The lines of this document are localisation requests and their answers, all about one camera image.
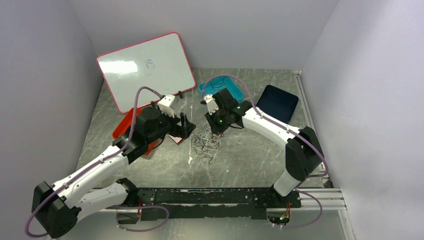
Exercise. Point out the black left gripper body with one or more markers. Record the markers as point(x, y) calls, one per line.
point(168, 125)

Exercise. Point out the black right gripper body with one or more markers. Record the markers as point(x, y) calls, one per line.
point(218, 120)

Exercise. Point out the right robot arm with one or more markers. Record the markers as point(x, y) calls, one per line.
point(302, 151)

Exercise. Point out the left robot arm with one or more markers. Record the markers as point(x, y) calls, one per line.
point(58, 207)

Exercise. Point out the small red white card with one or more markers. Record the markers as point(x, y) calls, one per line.
point(177, 140)

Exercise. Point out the teal square tray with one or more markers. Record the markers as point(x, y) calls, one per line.
point(218, 83)

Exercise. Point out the orange square tray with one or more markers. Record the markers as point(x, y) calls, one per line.
point(124, 125)

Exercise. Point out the dark blue square tray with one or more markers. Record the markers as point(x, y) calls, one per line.
point(278, 103)

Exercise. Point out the pink framed whiteboard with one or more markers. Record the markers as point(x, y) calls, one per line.
point(160, 63)

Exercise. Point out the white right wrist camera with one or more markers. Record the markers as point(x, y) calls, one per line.
point(211, 104)

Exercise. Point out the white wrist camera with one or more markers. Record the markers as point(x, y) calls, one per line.
point(166, 105)
point(211, 104)

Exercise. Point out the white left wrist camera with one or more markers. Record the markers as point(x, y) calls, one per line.
point(166, 105)

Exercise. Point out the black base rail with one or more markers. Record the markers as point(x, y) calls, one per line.
point(197, 203)

